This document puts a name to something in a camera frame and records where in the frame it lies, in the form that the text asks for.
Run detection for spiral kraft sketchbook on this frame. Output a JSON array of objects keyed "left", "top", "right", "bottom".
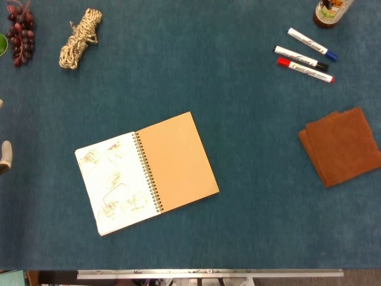
[{"left": 74, "top": 111, "right": 220, "bottom": 237}]

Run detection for blue felt table mat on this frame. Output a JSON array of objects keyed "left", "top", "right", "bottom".
[{"left": 0, "top": 0, "right": 381, "bottom": 271}]

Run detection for black cap whiteboard marker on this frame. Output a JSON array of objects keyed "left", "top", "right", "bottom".
[{"left": 273, "top": 45, "right": 330, "bottom": 72}]

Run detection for red cap whiteboard marker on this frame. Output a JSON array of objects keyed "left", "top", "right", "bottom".
[{"left": 277, "top": 57, "right": 336, "bottom": 84}]

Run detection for folded brown cloth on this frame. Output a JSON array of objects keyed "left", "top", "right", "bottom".
[{"left": 298, "top": 106, "right": 381, "bottom": 188}]

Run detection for blue cap whiteboard marker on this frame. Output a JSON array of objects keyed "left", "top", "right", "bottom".
[{"left": 286, "top": 27, "right": 339, "bottom": 63}]

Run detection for amber bottle with label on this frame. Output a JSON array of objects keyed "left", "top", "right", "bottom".
[{"left": 313, "top": 0, "right": 355, "bottom": 29}]

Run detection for dark red grape bunch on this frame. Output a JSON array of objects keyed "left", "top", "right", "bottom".
[{"left": 5, "top": 0, "right": 36, "bottom": 67}]

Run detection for teal box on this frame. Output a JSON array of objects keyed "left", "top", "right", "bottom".
[{"left": 0, "top": 269, "right": 26, "bottom": 286}]

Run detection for aluminium table edge rail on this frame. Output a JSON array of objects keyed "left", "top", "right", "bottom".
[{"left": 76, "top": 269, "right": 345, "bottom": 280}]

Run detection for beige coiled rope bundle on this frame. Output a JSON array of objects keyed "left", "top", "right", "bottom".
[{"left": 58, "top": 8, "right": 104, "bottom": 70}]

